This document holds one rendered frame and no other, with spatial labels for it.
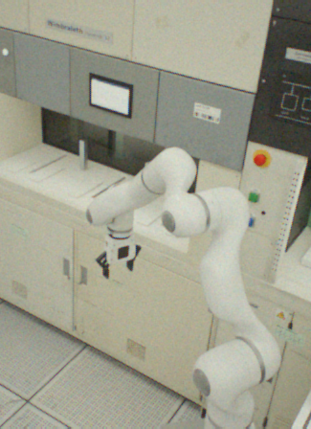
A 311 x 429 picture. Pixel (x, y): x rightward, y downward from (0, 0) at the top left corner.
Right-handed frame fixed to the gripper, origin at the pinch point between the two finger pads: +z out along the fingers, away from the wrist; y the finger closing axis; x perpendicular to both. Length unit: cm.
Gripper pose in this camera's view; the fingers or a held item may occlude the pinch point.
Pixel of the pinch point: (118, 270)
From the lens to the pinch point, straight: 186.6
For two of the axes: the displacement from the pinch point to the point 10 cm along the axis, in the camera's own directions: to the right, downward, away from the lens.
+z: -0.7, 8.6, 5.1
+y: 8.4, -2.3, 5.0
